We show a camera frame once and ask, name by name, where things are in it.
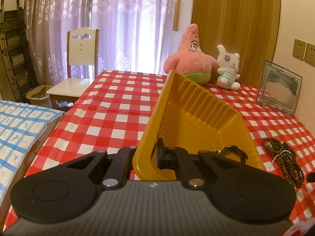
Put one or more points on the lilac lace curtain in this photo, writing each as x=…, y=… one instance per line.
x=123, y=17

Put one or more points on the dark folding rack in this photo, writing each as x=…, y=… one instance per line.
x=14, y=54

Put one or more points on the pink starfish plush toy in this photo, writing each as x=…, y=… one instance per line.
x=192, y=61

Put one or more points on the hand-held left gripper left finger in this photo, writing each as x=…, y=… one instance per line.
x=125, y=157

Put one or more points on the blue checked blanket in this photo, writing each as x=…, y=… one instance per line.
x=19, y=132

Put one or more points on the yellow plastic tray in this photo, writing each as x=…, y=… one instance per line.
x=196, y=118

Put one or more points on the white wooden chair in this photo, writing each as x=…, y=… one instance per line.
x=81, y=54

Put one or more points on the gold wall socket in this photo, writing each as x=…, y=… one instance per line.
x=299, y=49
x=310, y=54

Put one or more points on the black square watch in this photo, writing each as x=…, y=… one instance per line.
x=312, y=177

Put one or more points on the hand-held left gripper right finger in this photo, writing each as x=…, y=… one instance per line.
x=169, y=157

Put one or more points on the red checkered tablecloth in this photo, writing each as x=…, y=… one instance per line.
x=110, y=118

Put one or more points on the white bunny plush toy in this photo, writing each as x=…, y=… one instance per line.
x=227, y=76

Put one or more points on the glass sand picture frame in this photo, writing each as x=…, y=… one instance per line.
x=278, y=91

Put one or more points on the beige plastic bucket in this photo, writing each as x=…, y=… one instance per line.
x=39, y=98

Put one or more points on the wooden bed frame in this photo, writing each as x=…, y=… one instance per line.
x=49, y=131

